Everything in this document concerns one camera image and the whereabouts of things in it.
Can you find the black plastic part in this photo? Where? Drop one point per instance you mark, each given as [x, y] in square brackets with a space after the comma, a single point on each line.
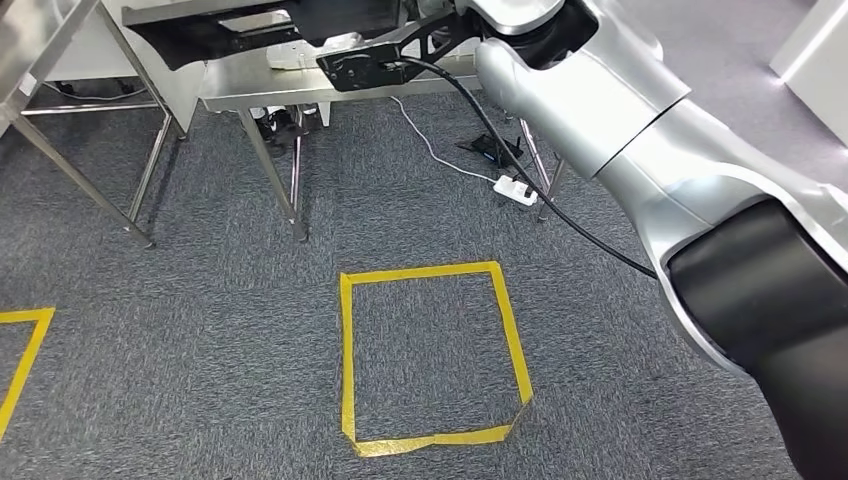
[185, 43]

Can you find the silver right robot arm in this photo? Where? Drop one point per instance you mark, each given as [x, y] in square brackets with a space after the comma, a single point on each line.
[596, 99]

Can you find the stainless steel workbench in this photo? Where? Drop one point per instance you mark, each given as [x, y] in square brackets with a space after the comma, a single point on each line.
[252, 83]

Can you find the white power strip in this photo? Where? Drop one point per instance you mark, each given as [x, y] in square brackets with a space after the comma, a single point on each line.
[513, 189]

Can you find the black router with antennas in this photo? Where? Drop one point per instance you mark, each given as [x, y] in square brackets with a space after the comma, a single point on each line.
[487, 149]

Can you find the yellow floor tape square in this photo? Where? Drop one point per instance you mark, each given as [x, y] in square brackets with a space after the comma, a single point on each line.
[26, 316]
[347, 344]

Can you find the grey stamped metal plate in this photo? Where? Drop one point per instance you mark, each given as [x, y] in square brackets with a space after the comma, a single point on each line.
[291, 60]

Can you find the white cabinet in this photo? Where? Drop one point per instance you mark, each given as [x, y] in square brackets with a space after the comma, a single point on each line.
[821, 53]

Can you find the stainless steel table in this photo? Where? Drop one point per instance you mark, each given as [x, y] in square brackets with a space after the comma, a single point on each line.
[26, 40]

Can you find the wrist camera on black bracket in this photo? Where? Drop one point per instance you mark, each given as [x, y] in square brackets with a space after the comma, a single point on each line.
[358, 69]

